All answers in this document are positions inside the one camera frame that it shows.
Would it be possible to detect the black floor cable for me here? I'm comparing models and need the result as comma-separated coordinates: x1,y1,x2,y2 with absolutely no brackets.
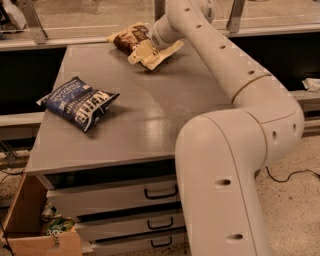
265,165,320,184

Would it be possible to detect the cardboard box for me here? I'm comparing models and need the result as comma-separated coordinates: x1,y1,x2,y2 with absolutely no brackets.
1,174,83,256

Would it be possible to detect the right metal window bracket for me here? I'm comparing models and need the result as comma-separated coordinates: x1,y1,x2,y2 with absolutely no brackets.
226,0,245,33

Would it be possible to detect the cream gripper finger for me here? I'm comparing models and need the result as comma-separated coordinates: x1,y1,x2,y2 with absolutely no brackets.
128,50,146,65

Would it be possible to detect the blue kettle chip bag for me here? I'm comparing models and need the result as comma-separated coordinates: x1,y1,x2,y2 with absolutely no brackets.
37,77,120,133

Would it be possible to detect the metal window bracket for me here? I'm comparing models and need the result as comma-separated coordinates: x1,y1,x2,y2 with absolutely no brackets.
226,0,245,33
18,0,48,45
154,0,166,21

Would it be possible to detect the middle metal window bracket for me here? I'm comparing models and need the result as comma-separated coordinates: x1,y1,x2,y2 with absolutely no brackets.
154,0,166,21

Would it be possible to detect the top grey drawer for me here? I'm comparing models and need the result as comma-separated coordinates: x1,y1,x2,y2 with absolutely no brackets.
47,175,179,217

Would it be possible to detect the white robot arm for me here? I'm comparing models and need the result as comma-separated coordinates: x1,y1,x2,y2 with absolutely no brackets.
151,0,304,256

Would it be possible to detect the middle grey drawer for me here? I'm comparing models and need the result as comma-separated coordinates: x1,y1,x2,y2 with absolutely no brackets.
75,210,185,241

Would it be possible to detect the bottom grey drawer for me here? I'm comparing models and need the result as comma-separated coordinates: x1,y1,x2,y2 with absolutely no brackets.
92,231,187,256

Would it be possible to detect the left metal window bracket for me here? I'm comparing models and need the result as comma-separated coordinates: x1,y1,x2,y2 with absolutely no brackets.
18,0,48,45

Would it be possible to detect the metal can in box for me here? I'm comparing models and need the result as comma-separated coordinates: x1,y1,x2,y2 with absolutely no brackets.
41,204,56,222

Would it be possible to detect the green snack bag in box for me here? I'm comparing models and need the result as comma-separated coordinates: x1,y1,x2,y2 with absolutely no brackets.
45,217,74,236

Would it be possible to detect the grey drawer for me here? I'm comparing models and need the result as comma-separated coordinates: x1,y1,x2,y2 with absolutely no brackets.
92,231,187,256
47,175,179,217
75,210,185,241

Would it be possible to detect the grey drawer cabinet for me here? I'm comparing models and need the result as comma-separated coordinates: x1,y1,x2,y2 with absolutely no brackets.
26,43,230,252

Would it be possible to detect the brown chip bag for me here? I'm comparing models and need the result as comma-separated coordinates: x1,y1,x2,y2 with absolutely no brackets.
106,22,185,72

